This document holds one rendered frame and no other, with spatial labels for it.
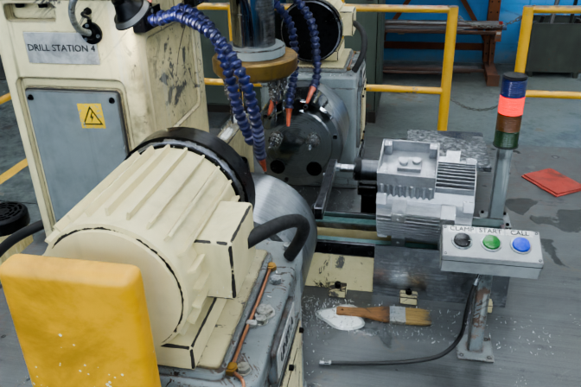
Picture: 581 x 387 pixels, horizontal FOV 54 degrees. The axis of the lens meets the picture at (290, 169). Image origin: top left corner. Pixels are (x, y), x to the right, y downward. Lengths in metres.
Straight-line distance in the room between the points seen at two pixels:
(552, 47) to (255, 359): 5.39
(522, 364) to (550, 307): 0.21
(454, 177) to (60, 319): 0.88
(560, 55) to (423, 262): 4.75
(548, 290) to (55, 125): 1.14
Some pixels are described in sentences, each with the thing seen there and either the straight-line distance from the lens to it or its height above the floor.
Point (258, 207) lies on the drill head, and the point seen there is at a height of 1.16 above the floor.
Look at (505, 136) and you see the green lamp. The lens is 1.56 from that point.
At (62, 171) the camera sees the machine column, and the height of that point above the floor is 1.12.
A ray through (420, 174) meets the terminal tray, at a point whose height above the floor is 1.10.
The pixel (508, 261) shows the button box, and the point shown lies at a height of 1.05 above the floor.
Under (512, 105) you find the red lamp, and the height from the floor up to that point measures 1.15.
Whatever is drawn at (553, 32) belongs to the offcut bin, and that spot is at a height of 0.43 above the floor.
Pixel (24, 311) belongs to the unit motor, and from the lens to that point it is 0.58.
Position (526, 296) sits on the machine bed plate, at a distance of 1.43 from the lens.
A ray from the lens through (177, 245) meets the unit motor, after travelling 0.59.
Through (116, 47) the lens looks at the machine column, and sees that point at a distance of 1.14.
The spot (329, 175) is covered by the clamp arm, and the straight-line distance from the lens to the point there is 1.36.
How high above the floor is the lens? 1.64
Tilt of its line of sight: 26 degrees down
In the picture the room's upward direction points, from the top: 2 degrees counter-clockwise
